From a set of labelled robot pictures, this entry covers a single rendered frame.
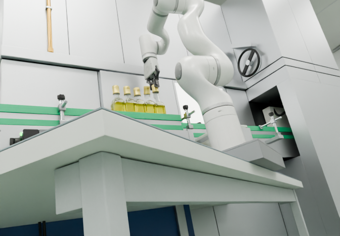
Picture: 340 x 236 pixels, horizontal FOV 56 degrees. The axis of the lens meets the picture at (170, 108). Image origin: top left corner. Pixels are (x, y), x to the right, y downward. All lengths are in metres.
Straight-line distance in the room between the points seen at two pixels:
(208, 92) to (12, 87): 0.92
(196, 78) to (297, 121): 1.13
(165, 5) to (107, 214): 1.13
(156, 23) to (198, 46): 0.45
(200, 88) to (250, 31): 1.42
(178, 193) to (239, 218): 1.44
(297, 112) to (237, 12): 0.97
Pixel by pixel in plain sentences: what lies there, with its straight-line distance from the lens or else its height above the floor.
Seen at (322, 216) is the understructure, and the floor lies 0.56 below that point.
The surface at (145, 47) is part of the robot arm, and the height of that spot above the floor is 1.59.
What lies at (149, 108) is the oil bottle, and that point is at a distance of 1.60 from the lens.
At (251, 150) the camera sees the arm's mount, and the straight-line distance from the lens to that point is 0.90.
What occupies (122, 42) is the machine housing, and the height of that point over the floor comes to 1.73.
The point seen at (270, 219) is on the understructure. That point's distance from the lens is 2.18.
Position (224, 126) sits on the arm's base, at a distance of 1.09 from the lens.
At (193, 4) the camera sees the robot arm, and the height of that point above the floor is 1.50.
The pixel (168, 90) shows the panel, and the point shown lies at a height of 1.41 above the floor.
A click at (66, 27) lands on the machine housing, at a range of 1.89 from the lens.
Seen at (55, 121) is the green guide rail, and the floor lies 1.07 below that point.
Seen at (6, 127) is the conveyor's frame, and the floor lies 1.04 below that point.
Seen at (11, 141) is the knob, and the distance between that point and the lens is 1.15.
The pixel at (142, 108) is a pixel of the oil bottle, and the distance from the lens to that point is 1.58.
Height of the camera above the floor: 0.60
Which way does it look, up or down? 22 degrees up
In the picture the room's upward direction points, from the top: 11 degrees counter-clockwise
